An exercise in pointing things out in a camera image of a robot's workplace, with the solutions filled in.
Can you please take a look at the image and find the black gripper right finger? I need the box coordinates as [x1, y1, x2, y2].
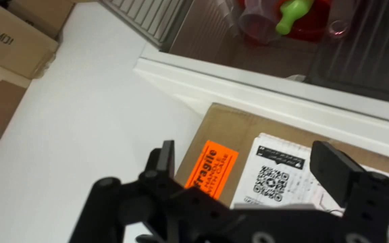
[309, 141, 389, 211]

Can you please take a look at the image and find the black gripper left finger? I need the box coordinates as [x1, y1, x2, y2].
[141, 141, 176, 199]

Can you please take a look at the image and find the white three-tier storage cabinet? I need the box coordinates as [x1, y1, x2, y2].
[137, 0, 389, 157]

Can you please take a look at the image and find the smoked right cabinet door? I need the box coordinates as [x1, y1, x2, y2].
[308, 0, 389, 102]

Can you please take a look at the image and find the smoked cabinet door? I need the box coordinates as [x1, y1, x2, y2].
[308, 0, 389, 102]
[99, 0, 193, 52]

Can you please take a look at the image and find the smoked left cabinet door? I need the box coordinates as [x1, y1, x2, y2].
[99, 0, 193, 52]

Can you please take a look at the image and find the cardboard box with orange labels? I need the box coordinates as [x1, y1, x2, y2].
[174, 102, 389, 243]

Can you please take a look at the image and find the green plastic toy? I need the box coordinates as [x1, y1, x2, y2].
[276, 0, 315, 36]

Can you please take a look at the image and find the clear plastic cup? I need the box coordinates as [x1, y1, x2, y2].
[238, 0, 281, 45]

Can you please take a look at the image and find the red plastic bowl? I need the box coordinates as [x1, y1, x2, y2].
[237, 0, 341, 45]

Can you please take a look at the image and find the upper stacked cardboard box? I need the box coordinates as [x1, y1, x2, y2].
[0, 0, 77, 171]

